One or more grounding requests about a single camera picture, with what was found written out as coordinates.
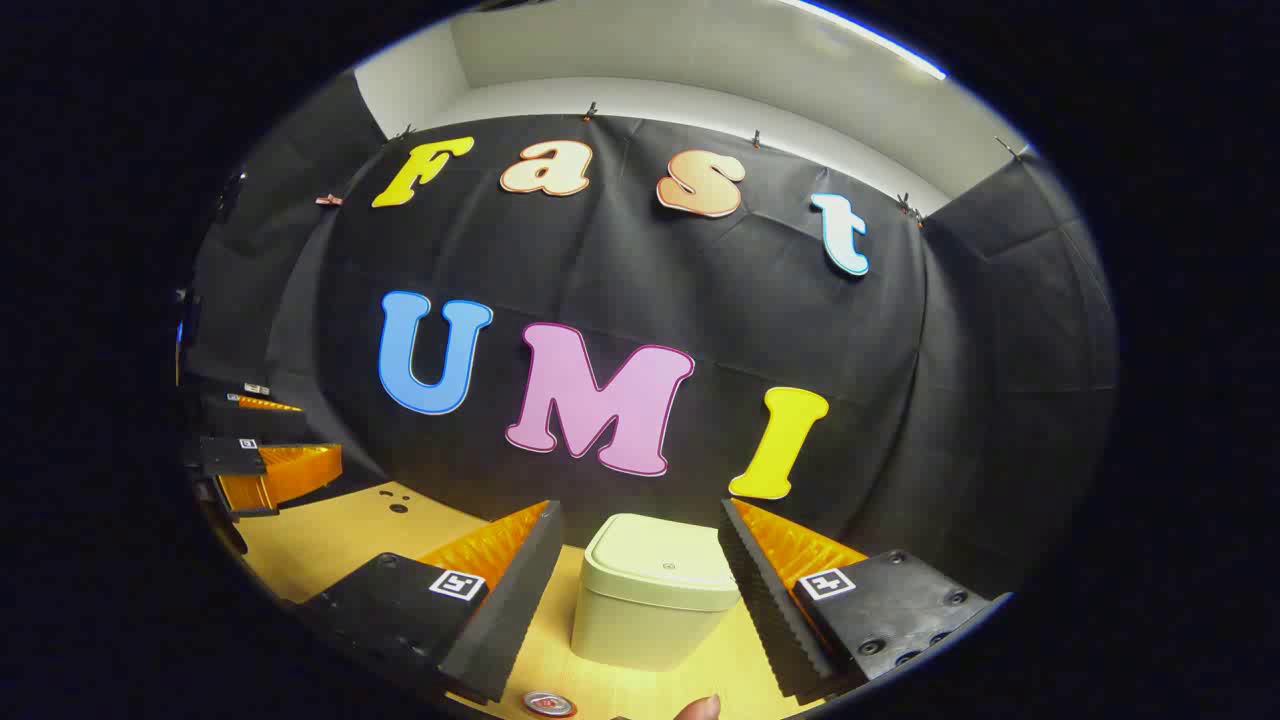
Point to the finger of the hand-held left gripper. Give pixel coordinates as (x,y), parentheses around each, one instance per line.
(225,458)
(250,420)

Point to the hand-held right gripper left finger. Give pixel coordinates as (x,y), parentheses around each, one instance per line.
(520,600)

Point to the wooden desktop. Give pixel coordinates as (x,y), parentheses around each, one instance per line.
(330,550)

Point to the red pop can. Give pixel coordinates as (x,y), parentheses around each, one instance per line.
(549,705)

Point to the pale green desktop garbage bin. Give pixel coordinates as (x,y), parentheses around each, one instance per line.
(650,620)

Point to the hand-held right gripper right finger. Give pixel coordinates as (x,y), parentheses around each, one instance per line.
(765,610)

